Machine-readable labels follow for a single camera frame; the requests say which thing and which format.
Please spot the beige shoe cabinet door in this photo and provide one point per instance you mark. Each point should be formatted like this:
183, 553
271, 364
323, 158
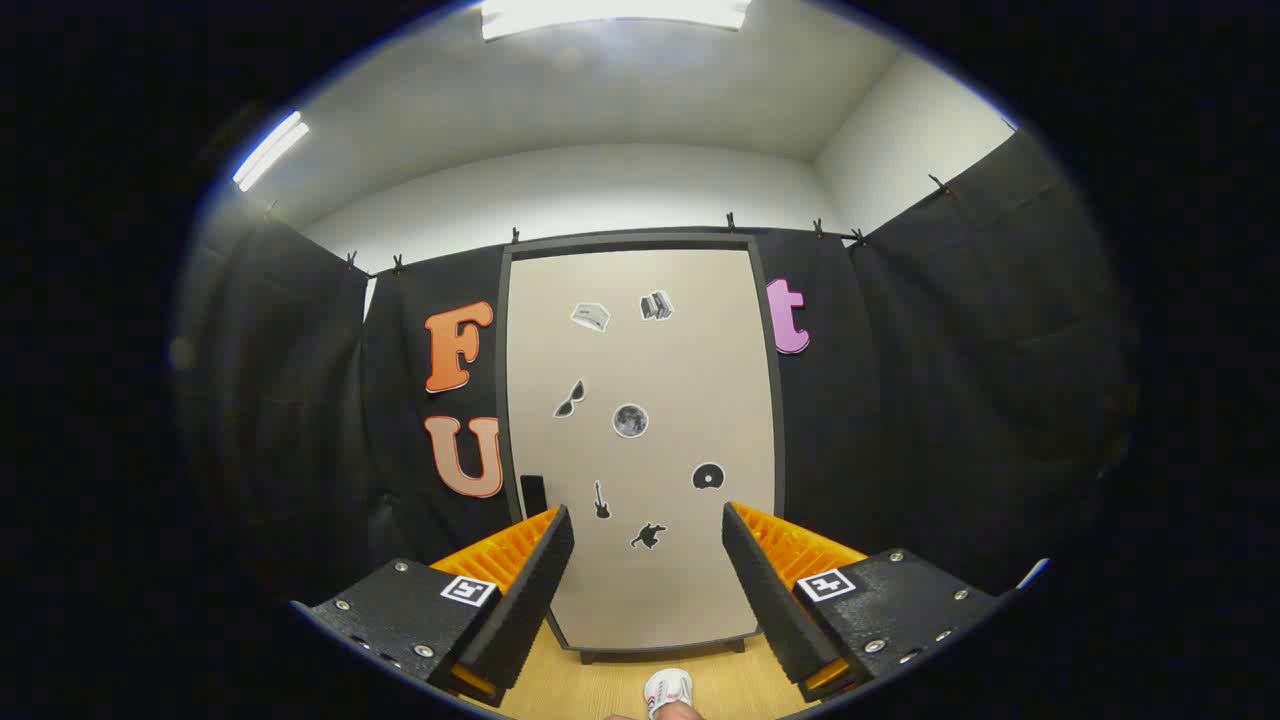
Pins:
680, 380

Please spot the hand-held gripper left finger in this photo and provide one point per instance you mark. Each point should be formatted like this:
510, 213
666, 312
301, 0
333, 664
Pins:
530, 600

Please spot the black backdrop cloth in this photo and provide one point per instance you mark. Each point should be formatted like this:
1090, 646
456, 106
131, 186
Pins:
900, 400

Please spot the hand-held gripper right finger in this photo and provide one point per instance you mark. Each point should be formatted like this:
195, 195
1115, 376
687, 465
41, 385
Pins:
770, 600

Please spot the narrow ceiling light strip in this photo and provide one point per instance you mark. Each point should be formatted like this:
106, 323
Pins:
268, 152

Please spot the dark grey shoe cabinet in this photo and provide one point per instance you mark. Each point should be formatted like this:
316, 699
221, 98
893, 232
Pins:
630, 242

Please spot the white canvas shoe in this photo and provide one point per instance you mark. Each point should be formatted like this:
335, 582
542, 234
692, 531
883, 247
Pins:
668, 688

